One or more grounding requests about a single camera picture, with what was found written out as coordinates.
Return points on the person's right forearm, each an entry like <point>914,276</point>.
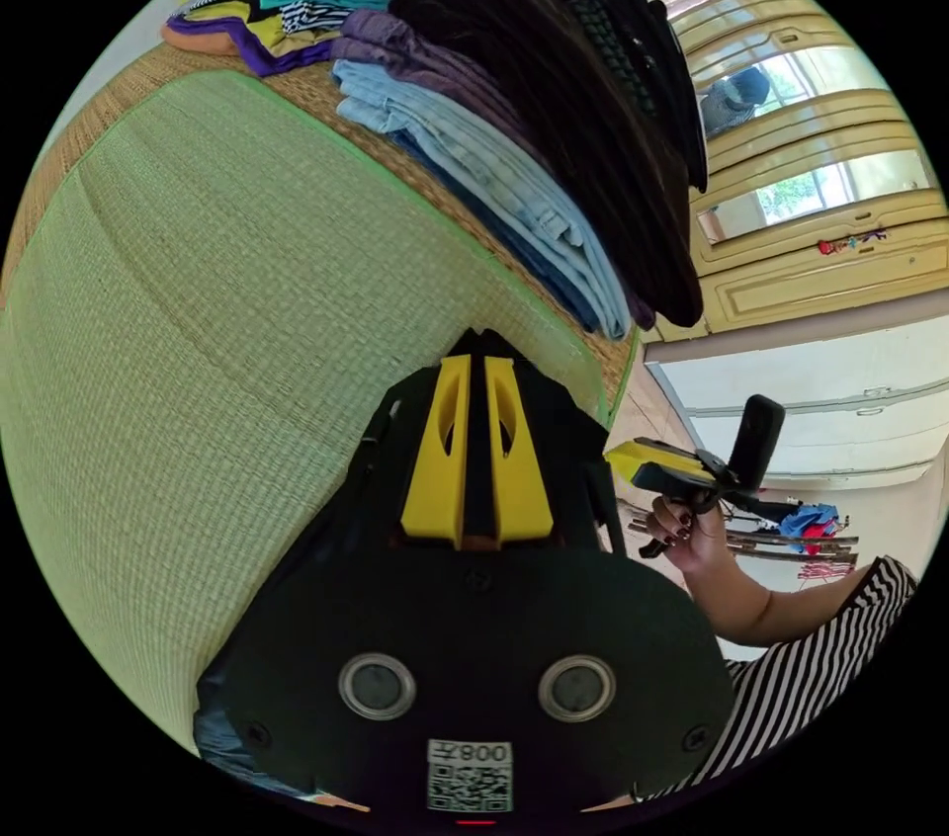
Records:
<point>767,617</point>

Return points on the person's right hand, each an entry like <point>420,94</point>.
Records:
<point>693,543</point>

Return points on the yellow wardrobe with mirrors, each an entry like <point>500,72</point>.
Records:
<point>815,295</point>

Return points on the clothes drying rack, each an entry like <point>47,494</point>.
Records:
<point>812,528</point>

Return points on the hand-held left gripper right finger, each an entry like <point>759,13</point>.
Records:
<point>523,480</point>

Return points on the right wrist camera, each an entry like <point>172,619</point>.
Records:
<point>756,443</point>

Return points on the pile of clothes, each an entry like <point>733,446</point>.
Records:
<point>460,132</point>

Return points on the white cupboard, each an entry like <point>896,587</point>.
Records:
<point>815,369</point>

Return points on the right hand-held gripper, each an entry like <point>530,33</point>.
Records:
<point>712,480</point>

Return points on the bed with woven mat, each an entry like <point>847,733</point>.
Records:
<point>222,332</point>

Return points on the person's body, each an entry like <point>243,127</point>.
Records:
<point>815,665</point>

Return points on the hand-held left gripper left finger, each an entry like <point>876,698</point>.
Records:
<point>434,473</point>

